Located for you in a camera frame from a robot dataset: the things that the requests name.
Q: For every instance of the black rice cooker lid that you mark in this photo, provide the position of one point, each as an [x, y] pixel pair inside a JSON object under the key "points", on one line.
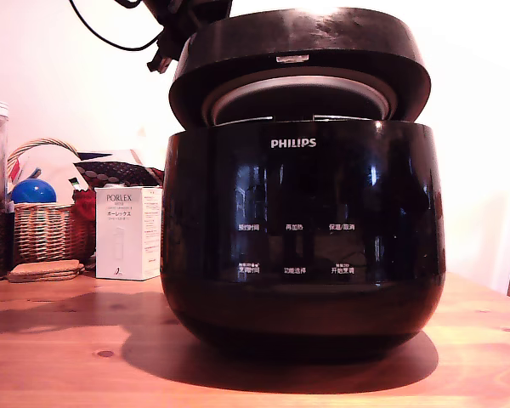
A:
{"points": [[302, 47]]}

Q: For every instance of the black Philips rice cooker body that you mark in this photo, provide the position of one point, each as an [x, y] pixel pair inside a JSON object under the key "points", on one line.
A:
{"points": [[302, 238]]}

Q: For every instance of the white Porlex box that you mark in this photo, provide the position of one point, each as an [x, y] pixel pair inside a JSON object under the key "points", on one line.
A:
{"points": [[121, 238]]}

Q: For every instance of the dark patterned cloth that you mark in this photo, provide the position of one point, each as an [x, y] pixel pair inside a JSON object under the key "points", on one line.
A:
{"points": [[115, 172]]}

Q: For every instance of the red knitted item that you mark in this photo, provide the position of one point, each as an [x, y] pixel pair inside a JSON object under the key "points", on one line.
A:
{"points": [[84, 206]]}

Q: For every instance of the woven wicker basket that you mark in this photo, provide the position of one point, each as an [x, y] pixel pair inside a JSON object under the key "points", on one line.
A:
{"points": [[42, 231]]}

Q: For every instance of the cork coaster stack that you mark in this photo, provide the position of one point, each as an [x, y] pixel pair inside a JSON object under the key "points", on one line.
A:
{"points": [[47, 270]]}

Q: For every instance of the blue ball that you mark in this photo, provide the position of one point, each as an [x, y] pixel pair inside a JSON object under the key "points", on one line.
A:
{"points": [[33, 191]]}

